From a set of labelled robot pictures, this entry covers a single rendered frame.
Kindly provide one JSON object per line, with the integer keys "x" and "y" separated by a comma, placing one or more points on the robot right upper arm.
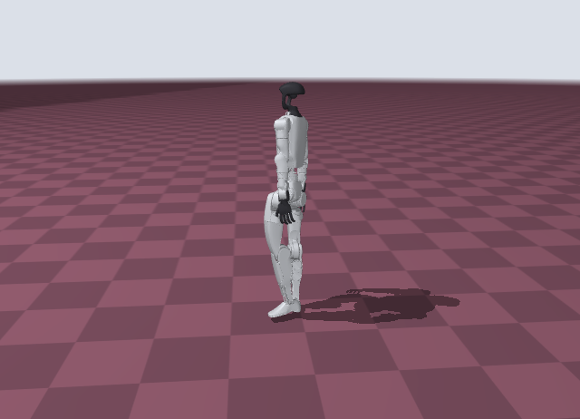
{"x": 306, "y": 149}

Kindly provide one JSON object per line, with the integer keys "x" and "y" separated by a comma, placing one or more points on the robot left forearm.
{"x": 282, "y": 173}

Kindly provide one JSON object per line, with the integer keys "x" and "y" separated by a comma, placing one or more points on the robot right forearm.
{"x": 301, "y": 173}

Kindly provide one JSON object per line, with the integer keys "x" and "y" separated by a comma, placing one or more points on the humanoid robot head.
{"x": 291, "y": 90}

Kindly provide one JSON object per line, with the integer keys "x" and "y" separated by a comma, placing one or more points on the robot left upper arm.
{"x": 282, "y": 128}

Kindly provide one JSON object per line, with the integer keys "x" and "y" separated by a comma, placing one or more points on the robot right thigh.
{"x": 294, "y": 228}

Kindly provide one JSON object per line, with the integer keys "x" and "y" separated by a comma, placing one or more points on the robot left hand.
{"x": 284, "y": 208}

